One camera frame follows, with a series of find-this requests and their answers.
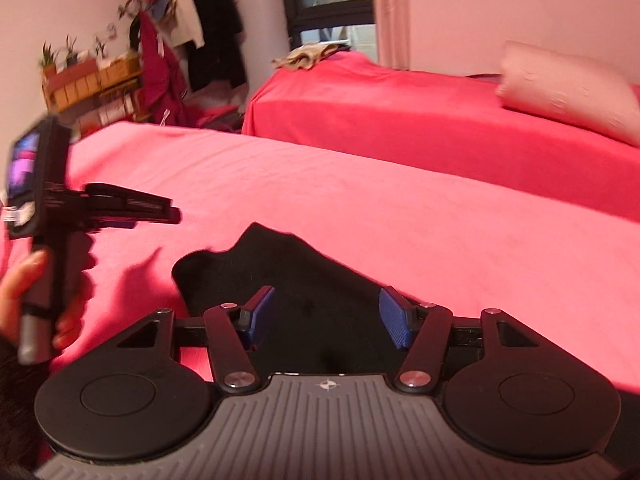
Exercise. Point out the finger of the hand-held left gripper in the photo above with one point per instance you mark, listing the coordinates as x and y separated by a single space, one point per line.
130 196
145 216

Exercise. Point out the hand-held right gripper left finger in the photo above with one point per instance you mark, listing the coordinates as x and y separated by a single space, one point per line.
260 315

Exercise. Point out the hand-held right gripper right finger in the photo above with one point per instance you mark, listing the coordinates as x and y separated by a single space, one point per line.
395 317

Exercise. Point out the black pants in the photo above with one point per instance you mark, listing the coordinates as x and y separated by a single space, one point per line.
310 280

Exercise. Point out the person's left hand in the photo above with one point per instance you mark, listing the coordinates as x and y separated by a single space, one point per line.
15 300

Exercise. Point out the pink bed blanket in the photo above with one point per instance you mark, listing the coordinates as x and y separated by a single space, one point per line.
400 220

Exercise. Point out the pile of red clothes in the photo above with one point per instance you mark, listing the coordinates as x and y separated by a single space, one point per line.
217 117

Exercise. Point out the wooden shelf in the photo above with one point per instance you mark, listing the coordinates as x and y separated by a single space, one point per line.
90 82

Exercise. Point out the red hanging garment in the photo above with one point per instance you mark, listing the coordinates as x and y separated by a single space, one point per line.
160 75

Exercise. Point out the small potted plant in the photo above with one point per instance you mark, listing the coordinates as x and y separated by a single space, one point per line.
49 57
71 50

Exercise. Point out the black hanging coat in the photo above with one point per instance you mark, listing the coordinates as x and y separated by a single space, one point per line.
217 30

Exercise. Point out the blue hanging garment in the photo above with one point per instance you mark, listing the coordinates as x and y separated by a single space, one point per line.
160 9

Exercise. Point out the white hanging garment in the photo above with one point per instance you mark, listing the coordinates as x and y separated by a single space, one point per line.
187 10

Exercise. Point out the red bed cover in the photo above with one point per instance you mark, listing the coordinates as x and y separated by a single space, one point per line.
400 110

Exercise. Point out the beige crumpled cloth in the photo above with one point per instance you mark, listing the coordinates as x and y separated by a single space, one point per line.
305 56

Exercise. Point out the dark framed window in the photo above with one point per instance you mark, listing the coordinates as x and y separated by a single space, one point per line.
330 15

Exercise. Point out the pink pillow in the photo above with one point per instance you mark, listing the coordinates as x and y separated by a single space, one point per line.
565 90

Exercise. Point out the pink curtain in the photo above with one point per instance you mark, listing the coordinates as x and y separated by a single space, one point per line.
392 10

